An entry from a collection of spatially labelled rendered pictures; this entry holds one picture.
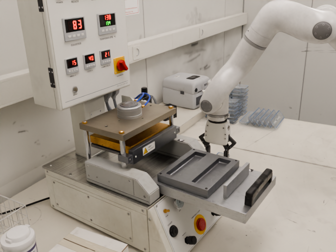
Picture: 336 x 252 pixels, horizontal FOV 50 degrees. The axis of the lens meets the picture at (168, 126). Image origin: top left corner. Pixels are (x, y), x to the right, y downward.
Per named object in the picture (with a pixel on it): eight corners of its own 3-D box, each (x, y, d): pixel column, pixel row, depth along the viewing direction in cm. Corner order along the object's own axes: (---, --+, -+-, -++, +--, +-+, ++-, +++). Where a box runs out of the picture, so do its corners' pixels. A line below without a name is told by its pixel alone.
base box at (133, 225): (51, 209, 131) (43, 167, 124) (120, 167, 159) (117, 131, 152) (174, 269, 102) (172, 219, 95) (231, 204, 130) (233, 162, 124)
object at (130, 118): (69, 145, 117) (63, 107, 112) (130, 116, 141) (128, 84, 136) (125, 164, 104) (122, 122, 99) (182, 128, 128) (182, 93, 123)
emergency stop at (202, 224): (197, 233, 113) (192, 222, 113) (203, 226, 116) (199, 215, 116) (201, 233, 112) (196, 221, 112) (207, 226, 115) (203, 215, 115)
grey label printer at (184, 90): (161, 104, 224) (160, 77, 217) (179, 95, 239) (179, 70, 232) (195, 111, 210) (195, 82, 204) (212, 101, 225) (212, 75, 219)
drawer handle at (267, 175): (244, 204, 92) (244, 191, 91) (265, 179, 104) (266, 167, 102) (251, 207, 91) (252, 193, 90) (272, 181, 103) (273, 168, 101)
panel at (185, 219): (178, 264, 103) (153, 205, 101) (225, 211, 126) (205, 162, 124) (183, 264, 102) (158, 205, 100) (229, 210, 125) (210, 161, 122)
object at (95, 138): (91, 146, 116) (87, 119, 113) (134, 124, 133) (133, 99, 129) (132, 159, 107) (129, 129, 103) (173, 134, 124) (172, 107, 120)
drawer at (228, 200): (151, 192, 106) (149, 169, 103) (190, 162, 122) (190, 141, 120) (245, 227, 90) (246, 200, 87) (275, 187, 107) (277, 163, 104)
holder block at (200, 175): (157, 181, 104) (156, 173, 103) (193, 154, 119) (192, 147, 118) (207, 198, 95) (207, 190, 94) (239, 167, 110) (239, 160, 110)
